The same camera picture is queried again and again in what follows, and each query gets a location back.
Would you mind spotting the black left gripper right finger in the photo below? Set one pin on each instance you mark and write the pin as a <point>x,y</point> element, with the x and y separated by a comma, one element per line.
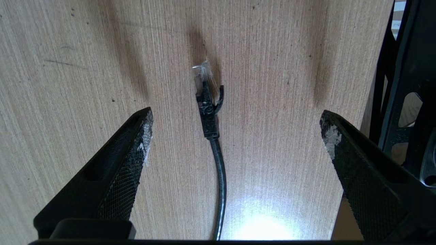
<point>374,190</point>

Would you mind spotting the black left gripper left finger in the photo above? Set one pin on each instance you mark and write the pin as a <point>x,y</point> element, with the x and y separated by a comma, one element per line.
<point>102,190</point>

